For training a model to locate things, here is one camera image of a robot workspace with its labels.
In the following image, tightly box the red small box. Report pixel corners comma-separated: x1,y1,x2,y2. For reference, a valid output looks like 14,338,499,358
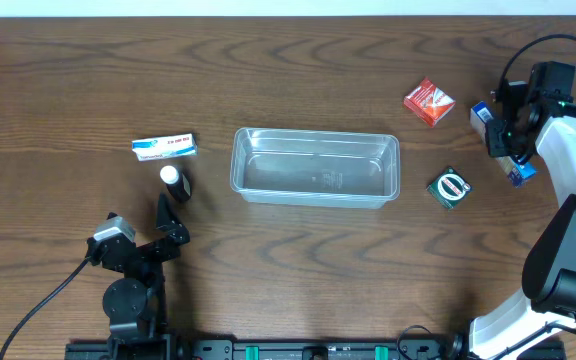
403,77,456,127

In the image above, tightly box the dark bottle white cap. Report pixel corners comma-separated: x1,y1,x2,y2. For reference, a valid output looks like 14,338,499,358
160,165,192,203

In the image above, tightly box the blue Kool Fever box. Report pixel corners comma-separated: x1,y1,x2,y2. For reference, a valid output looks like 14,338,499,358
470,101,537,188

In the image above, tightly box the white blue medicine box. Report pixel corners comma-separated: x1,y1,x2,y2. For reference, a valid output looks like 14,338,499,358
132,134,198,161

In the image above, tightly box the clear plastic container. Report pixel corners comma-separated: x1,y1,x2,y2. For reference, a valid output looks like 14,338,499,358
230,128,401,209

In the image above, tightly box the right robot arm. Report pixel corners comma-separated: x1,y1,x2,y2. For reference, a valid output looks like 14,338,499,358
464,61,576,359

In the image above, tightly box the green Zam-Buk box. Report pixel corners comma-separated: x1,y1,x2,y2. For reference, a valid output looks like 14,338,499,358
427,167,472,210

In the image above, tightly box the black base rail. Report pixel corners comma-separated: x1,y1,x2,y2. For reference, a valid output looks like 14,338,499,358
65,338,567,360

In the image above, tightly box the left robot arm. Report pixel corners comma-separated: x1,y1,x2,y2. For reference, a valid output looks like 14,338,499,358
86,194,190,342

